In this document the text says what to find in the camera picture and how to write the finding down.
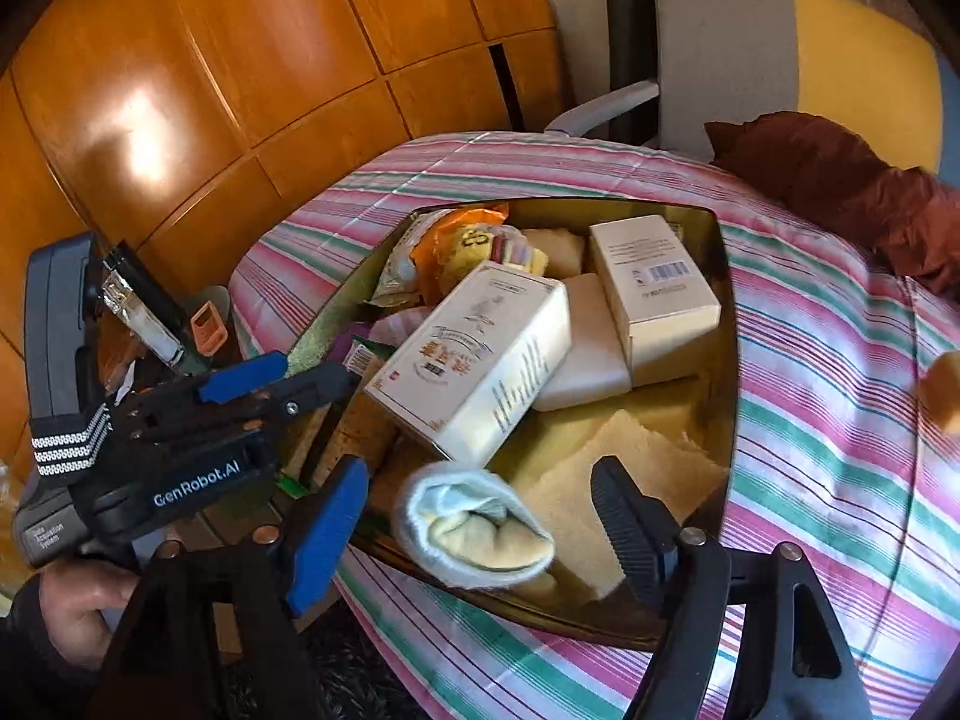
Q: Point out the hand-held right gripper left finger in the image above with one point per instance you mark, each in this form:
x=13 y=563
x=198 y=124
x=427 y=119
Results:
x=322 y=532

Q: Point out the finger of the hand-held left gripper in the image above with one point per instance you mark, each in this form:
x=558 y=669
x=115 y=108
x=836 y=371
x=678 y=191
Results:
x=315 y=390
x=240 y=379

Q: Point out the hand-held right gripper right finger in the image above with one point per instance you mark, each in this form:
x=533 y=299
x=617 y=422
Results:
x=626 y=532

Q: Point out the yellow sponge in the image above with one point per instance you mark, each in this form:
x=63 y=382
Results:
x=592 y=480

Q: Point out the pale snack packet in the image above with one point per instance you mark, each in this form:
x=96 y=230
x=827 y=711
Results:
x=394 y=262

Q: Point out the cream printed carton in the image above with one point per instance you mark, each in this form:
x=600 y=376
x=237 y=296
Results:
x=472 y=367

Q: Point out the white rounded box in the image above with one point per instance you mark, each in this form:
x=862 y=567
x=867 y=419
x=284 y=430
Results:
x=589 y=352

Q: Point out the orange snack packet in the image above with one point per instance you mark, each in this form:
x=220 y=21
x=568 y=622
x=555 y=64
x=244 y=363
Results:
x=457 y=244

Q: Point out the gold metal tin tray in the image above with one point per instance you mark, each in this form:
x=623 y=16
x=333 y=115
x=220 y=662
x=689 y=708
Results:
x=697 y=330

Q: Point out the white barcode box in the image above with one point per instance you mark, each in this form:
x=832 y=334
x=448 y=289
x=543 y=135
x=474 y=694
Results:
x=652 y=292

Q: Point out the striped candy packet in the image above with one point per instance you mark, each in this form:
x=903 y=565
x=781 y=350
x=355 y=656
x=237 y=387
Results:
x=519 y=251

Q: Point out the person's left forearm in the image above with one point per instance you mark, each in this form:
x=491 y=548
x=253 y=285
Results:
x=22 y=660

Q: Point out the person's left hand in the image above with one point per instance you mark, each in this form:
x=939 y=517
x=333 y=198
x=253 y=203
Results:
x=79 y=607

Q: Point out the small orange device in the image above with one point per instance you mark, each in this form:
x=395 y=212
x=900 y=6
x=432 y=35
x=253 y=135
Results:
x=206 y=326

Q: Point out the striped blanket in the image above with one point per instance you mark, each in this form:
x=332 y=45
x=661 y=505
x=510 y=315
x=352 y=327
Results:
x=825 y=405

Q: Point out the wooden wardrobe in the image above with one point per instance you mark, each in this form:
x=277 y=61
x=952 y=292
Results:
x=225 y=90

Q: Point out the yellow sponge block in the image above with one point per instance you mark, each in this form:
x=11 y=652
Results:
x=945 y=397

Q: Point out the dark red cloth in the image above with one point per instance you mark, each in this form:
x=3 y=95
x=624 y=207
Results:
x=840 y=172

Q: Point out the grey yellow blue chair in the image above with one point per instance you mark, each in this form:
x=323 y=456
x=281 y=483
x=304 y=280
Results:
x=750 y=45

